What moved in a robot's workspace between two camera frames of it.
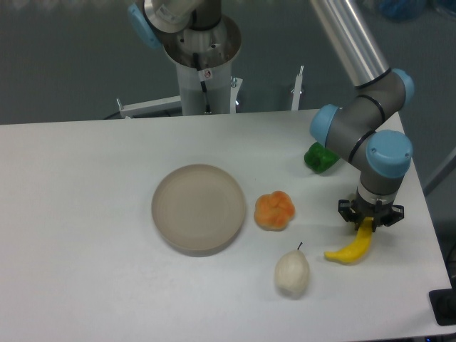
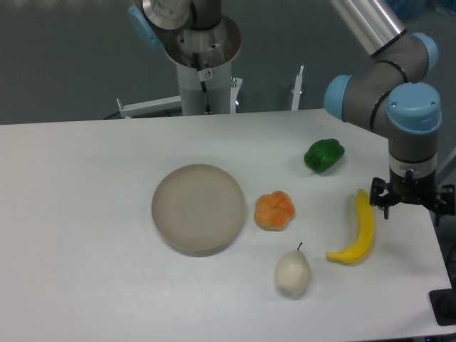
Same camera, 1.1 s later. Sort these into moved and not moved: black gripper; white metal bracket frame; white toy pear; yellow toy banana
Moved: black gripper
Not moved: white metal bracket frame; white toy pear; yellow toy banana
